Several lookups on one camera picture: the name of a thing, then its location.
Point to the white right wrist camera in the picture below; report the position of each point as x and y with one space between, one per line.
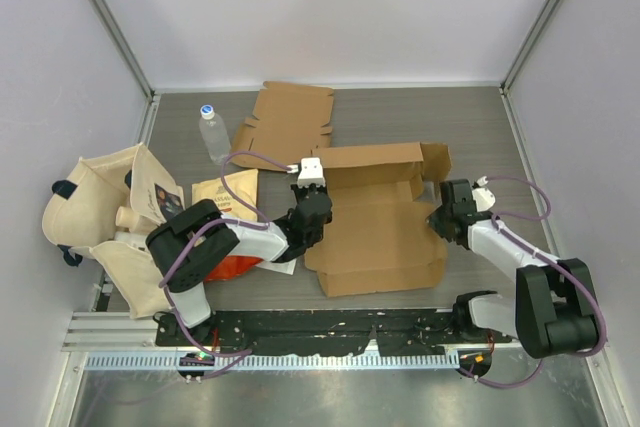
483 197

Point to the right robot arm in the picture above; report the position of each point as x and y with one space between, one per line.
554 310

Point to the small flat cardboard box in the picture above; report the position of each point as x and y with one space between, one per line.
288 122

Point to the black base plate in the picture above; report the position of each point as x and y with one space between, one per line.
337 333

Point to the aluminium frame post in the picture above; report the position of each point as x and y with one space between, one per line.
534 35
122 46

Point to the clear plastic water bottle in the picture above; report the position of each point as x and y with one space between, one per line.
214 134

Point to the beige bottle in tote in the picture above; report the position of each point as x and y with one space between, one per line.
126 218

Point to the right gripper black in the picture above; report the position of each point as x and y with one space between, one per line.
434 221

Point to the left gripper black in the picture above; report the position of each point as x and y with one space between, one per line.
299 191

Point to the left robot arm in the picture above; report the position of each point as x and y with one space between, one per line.
194 243

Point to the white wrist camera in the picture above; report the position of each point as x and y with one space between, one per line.
309 171
483 197

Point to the right aluminium frame post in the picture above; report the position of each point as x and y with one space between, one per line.
534 35

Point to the small clear plastic bag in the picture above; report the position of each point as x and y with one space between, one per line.
287 268

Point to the left aluminium frame post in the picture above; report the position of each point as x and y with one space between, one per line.
122 46

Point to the beige canvas tote bag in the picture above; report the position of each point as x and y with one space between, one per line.
79 219

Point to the large brown cardboard box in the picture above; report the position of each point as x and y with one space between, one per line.
378 239

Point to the cassava chips bag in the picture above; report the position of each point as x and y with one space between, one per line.
245 185

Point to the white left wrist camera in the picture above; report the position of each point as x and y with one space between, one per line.
309 171

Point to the slotted cable duct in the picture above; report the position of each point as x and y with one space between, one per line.
113 361

